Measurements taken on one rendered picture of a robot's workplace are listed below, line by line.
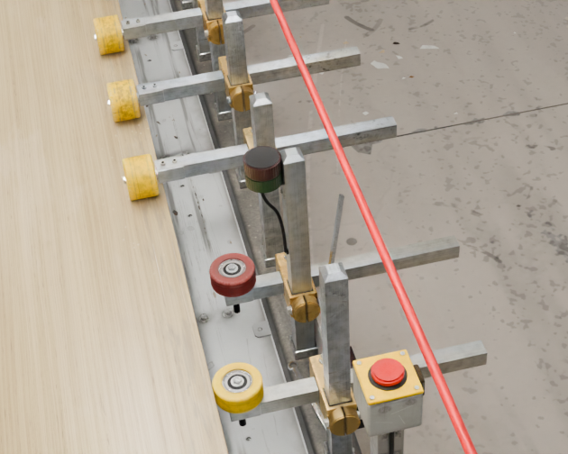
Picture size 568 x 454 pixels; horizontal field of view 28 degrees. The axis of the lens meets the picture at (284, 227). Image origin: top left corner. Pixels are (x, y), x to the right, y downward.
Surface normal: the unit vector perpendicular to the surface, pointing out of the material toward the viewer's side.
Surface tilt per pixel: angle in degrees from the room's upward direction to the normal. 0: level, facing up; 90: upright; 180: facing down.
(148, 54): 0
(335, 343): 90
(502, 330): 0
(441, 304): 0
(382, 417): 90
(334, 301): 90
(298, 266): 90
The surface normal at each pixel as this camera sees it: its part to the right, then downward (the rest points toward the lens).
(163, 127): -0.05, -0.73
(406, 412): 0.23, 0.66
